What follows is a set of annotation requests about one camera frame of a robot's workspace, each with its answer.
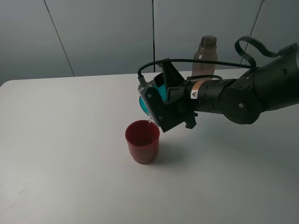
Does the black camera cable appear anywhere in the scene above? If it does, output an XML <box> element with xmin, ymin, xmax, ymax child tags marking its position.
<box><xmin>137</xmin><ymin>36</ymin><xmax>283</xmax><ymax>86</ymax></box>

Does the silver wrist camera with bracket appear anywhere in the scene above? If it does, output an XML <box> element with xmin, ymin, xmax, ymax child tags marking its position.
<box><xmin>137</xmin><ymin>58</ymin><xmax>187</xmax><ymax>133</ymax></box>

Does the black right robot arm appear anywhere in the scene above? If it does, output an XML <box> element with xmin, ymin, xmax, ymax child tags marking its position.
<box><xmin>158</xmin><ymin>43</ymin><xmax>299</xmax><ymax>131</ymax></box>

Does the teal translucent plastic cup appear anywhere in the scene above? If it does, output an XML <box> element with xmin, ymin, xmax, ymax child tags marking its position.
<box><xmin>139</xmin><ymin>73</ymin><xmax>167</xmax><ymax>115</ymax></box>

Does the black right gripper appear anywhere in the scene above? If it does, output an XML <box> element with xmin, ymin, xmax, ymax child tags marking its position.
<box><xmin>165</xmin><ymin>86</ymin><xmax>197</xmax><ymax>129</ymax></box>

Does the translucent brown plastic bottle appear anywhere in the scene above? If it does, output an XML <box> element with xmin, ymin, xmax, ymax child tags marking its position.
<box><xmin>192</xmin><ymin>35</ymin><xmax>217</xmax><ymax>77</ymax></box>

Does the red plastic cup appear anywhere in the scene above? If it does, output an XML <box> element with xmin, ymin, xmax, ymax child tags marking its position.
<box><xmin>125</xmin><ymin>120</ymin><xmax>160</xmax><ymax>165</ymax></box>

